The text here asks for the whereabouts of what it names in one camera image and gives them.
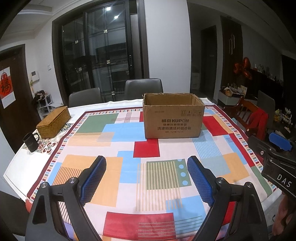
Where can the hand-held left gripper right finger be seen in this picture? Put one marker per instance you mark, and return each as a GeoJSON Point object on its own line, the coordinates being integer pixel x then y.
{"type": "Point", "coordinates": [200, 180]}

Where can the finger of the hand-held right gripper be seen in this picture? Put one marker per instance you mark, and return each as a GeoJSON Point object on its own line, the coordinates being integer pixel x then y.
{"type": "Point", "coordinates": [259, 146]}
{"type": "Point", "coordinates": [281, 141]}

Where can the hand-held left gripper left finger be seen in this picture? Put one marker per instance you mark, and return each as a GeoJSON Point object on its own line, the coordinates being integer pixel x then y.
{"type": "Point", "coordinates": [92, 180]}

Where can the brown cardboard box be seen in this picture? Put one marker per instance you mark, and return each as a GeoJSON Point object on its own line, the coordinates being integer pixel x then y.
{"type": "Point", "coordinates": [172, 122]}

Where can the person's right hand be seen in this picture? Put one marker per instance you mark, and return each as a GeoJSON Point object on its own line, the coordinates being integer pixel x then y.
{"type": "Point", "coordinates": [284, 214]}

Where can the red garment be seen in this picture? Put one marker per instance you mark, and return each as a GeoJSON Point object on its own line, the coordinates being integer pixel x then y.
{"type": "Point", "coordinates": [259, 124]}

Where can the grey dining chair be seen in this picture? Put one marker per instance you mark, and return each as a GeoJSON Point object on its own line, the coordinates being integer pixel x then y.
{"type": "Point", "coordinates": [143, 89]}
{"type": "Point", "coordinates": [85, 97]}
{"type": "Point", "coordinates": [267, 102]}

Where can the wooden chair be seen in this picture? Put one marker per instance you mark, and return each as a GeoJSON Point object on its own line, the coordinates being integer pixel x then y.
{"type": "Point", "coordinates": [238, 109]}

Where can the colourful geometric tablecloth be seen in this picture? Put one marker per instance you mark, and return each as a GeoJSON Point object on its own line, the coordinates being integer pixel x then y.
{"type": "Point", "coordinates": [124, 148]}

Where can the white side cabinet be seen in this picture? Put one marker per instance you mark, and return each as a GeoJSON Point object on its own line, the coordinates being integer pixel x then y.
{"type": "Point", "coordinates": [229, 100]}

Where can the patterned table runner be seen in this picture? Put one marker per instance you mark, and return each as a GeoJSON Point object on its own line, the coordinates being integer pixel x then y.
{"type": "Point", "coordinates": [49, 146]}

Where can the woven wicker basket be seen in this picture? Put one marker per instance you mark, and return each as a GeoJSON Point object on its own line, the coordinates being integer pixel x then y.
{"type": "Point", "coordinates": [53, 121]}

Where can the black mug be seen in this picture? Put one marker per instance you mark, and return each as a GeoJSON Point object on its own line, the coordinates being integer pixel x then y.
{"type": "Point", "coordinates": [29, 142]}

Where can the red balloon decoration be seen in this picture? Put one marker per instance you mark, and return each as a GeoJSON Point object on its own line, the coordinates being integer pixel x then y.
{"type": "Point", "coordinates": [244, 68]}

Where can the dark shell chair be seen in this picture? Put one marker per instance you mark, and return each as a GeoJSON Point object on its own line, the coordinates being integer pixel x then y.
{"type": "Point", "coordinates": [11, 215]}

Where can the white shoe rack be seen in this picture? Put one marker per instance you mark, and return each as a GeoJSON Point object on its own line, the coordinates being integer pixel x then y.
{"type": "Point", "coordinates": [45, 104]}

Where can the dark interior door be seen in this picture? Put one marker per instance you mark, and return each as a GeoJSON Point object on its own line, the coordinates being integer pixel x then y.
{"type": "Point", "coordinates": [209, 62]}

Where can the dark wooden door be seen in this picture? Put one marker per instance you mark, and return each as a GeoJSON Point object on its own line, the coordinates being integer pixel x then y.
{"type": "Point", "coordinates": [22, 104]}

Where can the white intercom panel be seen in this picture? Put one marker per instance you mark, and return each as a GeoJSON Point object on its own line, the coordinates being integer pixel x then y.
{"type": "Point", "coordinates": [35, 76]}

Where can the glass sliding door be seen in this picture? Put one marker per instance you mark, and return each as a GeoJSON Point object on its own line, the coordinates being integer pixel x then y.
{"type": "Point", "coordinates": [101, 51]}

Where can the red and white wall calendar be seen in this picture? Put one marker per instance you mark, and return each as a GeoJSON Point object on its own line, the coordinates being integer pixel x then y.
{"type": "Point", "coordinates": [7, 85]}

